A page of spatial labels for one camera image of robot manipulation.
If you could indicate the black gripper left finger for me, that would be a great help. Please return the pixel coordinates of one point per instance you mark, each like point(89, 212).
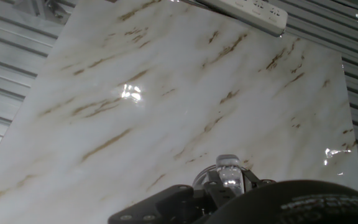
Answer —
point(172, 208)

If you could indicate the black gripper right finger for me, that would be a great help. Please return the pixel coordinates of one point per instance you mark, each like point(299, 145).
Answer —
point(253, 181)

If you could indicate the clear glass mug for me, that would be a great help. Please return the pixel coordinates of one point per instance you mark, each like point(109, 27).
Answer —
point(228, 172)

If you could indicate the marble pattern board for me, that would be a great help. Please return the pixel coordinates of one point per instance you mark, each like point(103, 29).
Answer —
point(166, 93)

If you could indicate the white power strip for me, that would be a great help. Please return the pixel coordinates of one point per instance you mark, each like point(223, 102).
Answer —
point(253, 12)

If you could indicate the slim aluminium post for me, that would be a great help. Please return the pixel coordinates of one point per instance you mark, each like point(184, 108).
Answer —
point(42, 9)

